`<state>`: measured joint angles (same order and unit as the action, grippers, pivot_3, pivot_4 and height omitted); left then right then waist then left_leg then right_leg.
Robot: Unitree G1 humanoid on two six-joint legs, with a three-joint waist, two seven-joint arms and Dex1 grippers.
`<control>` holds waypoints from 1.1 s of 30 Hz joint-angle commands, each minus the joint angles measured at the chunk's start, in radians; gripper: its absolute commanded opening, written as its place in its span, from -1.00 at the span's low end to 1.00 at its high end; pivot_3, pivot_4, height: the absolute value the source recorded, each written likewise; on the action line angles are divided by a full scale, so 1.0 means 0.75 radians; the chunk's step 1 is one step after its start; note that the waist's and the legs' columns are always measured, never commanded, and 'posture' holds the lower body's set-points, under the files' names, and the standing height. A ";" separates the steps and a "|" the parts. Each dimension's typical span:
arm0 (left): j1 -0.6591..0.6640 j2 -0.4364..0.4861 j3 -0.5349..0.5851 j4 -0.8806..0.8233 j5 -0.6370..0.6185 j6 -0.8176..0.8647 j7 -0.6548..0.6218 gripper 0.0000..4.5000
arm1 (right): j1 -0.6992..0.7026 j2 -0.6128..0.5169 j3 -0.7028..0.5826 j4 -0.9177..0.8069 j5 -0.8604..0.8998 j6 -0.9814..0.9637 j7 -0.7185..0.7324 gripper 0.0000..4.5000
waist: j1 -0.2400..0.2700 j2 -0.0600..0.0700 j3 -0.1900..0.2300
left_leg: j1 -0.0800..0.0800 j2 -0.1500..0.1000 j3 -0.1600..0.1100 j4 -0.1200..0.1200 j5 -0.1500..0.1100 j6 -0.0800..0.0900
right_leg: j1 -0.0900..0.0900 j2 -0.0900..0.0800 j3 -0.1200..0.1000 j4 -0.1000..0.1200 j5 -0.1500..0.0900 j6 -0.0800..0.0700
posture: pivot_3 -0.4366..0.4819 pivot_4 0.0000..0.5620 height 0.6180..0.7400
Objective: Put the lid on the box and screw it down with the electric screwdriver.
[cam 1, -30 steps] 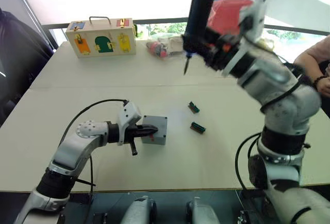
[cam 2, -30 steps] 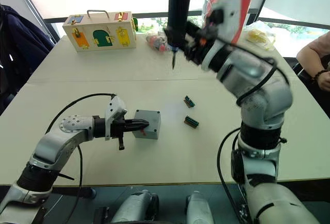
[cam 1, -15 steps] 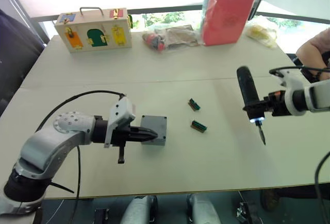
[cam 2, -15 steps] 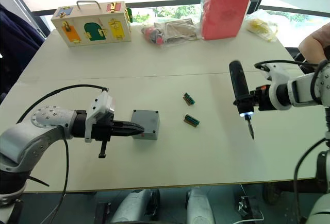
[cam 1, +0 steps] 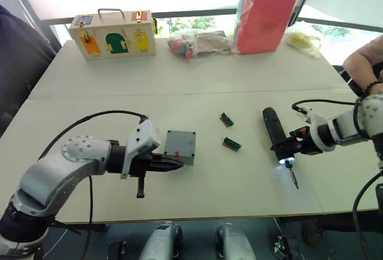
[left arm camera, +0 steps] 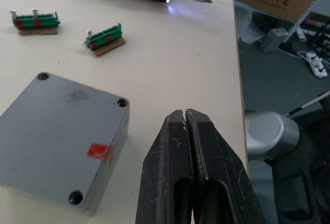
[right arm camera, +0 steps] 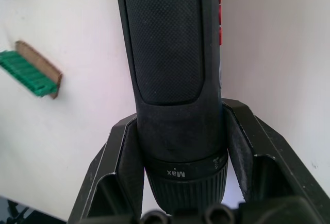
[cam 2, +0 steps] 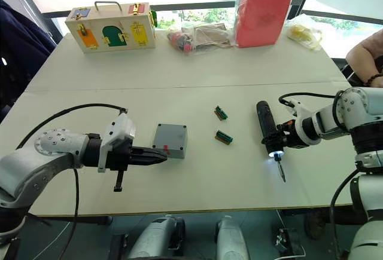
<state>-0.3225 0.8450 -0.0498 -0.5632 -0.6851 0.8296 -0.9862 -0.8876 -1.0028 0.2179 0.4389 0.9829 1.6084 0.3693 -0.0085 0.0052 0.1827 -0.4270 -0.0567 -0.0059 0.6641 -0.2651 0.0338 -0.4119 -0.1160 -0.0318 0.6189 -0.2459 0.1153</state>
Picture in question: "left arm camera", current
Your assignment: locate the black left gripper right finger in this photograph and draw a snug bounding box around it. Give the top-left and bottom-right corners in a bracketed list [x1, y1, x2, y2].
[185, 108, 268, 224]

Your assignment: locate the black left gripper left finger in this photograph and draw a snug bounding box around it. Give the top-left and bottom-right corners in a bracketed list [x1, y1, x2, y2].
[135, 109, 195, 224]

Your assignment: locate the grey plastic box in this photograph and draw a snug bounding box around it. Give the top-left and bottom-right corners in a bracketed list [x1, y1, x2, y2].
[84, 110, 130, 217]

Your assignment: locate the green screw holder on cardboard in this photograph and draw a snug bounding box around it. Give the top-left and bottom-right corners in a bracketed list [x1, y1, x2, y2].
[84, 22, 126, 57]
[11, 11, 61, 36]

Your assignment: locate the grey box-shaped device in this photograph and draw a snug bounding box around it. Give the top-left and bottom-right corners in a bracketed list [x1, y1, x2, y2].
[259, 27, 289, 54]

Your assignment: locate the silver robot body joint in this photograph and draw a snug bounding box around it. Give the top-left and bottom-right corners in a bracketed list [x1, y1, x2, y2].
[244, 111, 301, 162]

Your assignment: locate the black robot body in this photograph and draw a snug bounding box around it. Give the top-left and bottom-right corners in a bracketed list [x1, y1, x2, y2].
[265, 97, 330, 224]

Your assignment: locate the clear plastic bag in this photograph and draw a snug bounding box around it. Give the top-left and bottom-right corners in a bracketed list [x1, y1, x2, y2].
[235, 1, 265, 46]

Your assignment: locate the white rod with black band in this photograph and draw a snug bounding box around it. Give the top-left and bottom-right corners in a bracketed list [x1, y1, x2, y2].
[284, 91, 330, 117]

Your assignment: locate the white power strip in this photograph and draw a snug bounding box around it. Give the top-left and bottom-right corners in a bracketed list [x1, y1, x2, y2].
[305, 51, 330, 78]

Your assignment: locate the grey metal shelf strut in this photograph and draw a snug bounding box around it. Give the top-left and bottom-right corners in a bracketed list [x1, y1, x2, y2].
[283, 0, 330, 45]

